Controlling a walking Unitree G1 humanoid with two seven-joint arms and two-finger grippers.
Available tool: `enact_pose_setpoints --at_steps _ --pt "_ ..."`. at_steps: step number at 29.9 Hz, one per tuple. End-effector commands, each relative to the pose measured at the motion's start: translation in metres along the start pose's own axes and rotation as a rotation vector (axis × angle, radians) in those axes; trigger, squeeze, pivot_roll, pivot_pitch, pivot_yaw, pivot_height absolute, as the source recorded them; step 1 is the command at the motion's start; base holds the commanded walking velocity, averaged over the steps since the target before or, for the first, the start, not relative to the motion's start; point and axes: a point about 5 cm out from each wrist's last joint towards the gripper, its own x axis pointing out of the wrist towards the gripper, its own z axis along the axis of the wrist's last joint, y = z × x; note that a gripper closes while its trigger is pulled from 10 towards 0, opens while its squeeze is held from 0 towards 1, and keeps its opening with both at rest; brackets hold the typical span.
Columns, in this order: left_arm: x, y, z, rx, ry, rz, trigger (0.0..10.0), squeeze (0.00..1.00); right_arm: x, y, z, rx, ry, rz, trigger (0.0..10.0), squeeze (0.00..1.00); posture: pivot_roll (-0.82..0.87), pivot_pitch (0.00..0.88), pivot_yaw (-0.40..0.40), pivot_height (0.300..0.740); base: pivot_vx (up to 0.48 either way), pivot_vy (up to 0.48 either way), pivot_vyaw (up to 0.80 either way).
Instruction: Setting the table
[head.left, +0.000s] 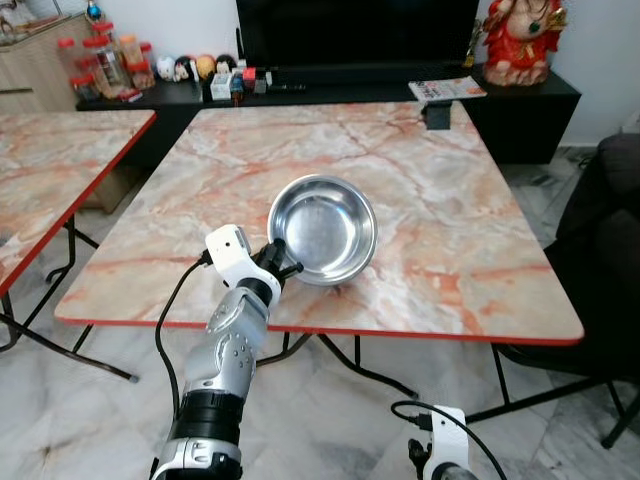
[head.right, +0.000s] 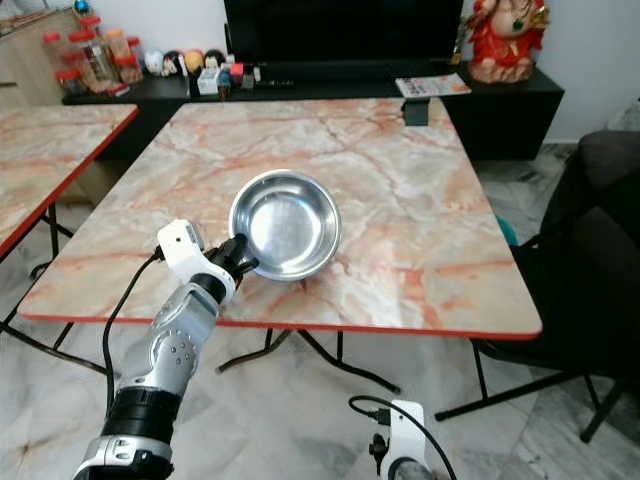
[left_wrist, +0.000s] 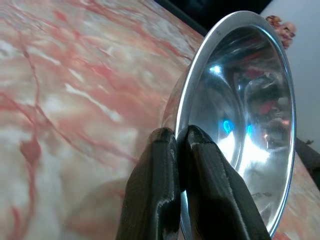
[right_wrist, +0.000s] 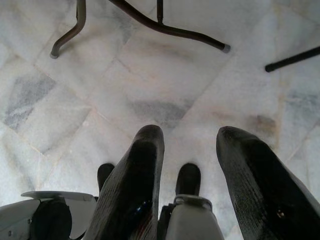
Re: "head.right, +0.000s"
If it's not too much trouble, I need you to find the black flat television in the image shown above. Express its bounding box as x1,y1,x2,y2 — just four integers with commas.
224,0,466,71

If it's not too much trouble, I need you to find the small red-lidded clear jar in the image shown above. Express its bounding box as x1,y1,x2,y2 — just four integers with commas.
122,52,144,84
43,32,67,77

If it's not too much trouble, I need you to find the red-lidded jar with orange snacks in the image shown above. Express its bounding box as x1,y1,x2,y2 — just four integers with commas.
105,28,136,72

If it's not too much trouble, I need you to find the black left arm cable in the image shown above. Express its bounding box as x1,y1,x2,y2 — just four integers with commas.
101,248,167,413

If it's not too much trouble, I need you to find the small white box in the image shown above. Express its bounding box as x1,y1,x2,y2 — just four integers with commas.
198,68,221,97

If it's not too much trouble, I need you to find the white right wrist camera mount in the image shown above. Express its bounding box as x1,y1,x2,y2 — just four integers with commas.
385,400,427,480

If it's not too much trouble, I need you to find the round stainless steel bowl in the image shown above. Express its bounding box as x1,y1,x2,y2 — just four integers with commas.
229,170,343,282

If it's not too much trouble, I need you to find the small black box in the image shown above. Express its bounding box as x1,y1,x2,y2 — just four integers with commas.
402,97,432,128

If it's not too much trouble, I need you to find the large red-lidded clear jar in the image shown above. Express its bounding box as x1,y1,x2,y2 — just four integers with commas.
70,30,112,92

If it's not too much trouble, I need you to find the printed magazine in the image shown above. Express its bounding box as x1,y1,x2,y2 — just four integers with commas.
395,75,472,100

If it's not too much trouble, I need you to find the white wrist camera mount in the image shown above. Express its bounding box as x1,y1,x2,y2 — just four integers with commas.
385,400,427,480
157,220,217,291

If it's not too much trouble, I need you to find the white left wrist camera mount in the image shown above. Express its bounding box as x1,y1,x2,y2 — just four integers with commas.
157,220,217,291

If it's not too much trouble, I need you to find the black television console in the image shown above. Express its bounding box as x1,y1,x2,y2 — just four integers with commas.
63,64,566,162

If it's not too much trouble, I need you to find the light wooden cabinet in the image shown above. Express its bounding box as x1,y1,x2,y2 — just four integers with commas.
0,8,81,109

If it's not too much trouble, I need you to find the red and gold statue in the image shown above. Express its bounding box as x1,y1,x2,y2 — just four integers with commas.
468,0,551,85

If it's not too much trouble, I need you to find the marble-print red-edged folding table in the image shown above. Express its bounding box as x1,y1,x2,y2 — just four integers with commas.
0,103,139,376
17,97,591,421

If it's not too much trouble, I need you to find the black chair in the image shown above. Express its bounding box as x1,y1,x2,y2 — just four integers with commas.
435,130,640,443

